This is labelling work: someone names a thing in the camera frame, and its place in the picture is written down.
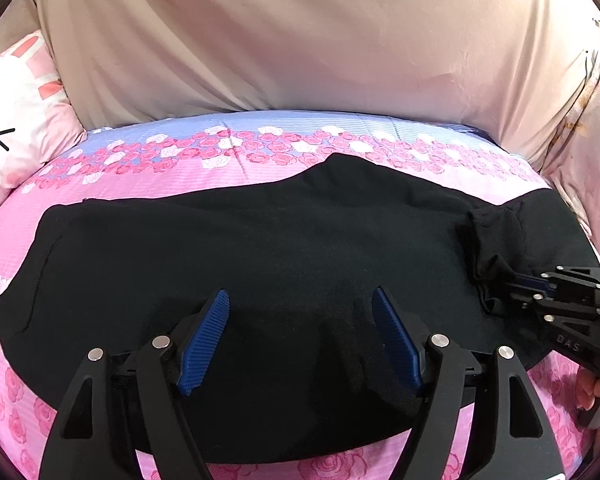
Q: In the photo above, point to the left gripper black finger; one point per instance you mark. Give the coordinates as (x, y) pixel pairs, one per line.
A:
(503, 288)

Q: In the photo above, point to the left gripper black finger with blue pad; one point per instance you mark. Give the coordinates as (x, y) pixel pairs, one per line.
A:
(90, 437)
(510, 436)

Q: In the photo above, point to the black pants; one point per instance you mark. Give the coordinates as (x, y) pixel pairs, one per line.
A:
(300, 370)

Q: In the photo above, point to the person's right hand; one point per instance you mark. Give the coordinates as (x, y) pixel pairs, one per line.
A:
(587, 388)

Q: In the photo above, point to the pale floral pillow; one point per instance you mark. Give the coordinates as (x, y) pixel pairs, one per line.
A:
(572, 163)

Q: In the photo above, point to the pink floral bed sheet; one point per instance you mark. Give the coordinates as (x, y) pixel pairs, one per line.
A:
(191, 154)

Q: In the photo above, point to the pink white cartoon pillow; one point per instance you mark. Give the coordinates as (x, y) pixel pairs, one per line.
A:
(37, 120)

